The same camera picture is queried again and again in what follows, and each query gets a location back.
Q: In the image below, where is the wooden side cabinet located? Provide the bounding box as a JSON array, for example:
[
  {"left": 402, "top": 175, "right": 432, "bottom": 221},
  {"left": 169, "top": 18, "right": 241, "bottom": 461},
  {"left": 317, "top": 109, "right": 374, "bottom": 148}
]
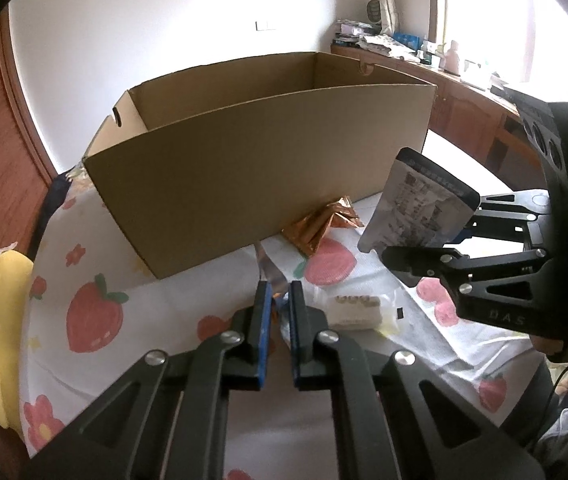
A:
[{"left": 331, "top": 44, "right": 546, "bottom": 190}]

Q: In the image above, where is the window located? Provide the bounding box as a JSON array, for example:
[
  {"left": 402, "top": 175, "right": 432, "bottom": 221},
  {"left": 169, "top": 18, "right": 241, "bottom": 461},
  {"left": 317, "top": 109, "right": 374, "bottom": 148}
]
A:
[{"left": 442, "top": 0, "right": 568, "bottom": 102}]

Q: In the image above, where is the brown cardboard box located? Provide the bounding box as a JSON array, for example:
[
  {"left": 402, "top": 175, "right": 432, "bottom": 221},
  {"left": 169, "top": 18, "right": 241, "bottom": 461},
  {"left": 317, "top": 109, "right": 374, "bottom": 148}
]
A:
[{"left": 83, "top": 52, "right": 436, "bottom": 278}]

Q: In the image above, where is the grain bar snack packet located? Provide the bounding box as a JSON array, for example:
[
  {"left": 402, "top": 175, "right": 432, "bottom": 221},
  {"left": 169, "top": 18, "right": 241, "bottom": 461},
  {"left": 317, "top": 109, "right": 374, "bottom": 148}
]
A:
[{"left": 253, "top": 242, "right": 289, "bottom": 342}]

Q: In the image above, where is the pile of papers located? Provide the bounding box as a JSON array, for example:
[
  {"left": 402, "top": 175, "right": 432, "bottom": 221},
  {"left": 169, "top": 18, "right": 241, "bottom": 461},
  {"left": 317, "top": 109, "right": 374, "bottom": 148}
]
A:
[{"left": 333, "top": 20, "right": 419, "bottom": 63}]

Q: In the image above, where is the strawberry print bed sheet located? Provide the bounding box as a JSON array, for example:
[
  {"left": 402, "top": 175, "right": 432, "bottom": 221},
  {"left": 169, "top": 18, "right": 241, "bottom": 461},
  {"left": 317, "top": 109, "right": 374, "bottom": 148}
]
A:
[{"left": 18, "top": 129, "right": 546, "bottom": 480}]

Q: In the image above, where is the pink bottle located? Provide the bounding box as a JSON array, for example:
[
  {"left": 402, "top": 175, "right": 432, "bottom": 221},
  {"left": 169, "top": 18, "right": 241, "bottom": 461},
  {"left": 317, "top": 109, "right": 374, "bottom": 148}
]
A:
[{"left": 444, "top": 40, "right": 462, "bottom": 76}]

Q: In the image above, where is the silver blue-edged snack packet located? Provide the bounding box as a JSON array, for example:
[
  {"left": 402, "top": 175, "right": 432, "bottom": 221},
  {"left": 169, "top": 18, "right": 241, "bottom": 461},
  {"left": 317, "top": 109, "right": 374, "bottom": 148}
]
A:
[{"left": 356, "top": 146, "right": 482, "bottom": 288}]

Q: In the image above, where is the brown foil snack packet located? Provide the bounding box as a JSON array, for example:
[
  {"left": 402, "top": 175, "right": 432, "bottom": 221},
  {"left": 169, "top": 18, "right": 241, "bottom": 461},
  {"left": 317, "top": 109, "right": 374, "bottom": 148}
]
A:
[{"left": 282, "top": 196, "right": 364, "bottom": 257}]

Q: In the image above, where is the white rice cake packet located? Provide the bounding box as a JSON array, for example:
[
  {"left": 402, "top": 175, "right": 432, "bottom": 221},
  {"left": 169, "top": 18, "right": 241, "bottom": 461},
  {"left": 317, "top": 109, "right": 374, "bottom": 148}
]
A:
[{"left": 319, "top": 295, "right": 405, "bottom": 334}]

